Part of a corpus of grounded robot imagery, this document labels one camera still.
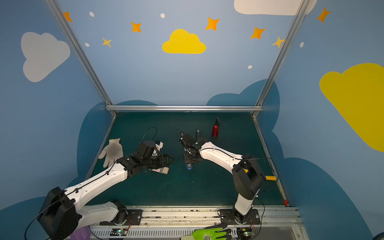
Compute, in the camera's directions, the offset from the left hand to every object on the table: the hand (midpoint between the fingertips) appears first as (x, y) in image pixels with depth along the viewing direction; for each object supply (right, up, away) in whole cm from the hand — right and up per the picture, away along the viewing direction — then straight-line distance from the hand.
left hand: (173, 161), depth 80 cm
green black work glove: (+21, -32, -9) cm, 39 cm away
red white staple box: (-8, -8, +11) cm, 16 cm away
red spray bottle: (+26, +17, +22) cm, 38 cm away
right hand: (+9, 0, +8) cm, 12 cm away
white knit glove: (-43, +2, +19) cm, 47 cm away
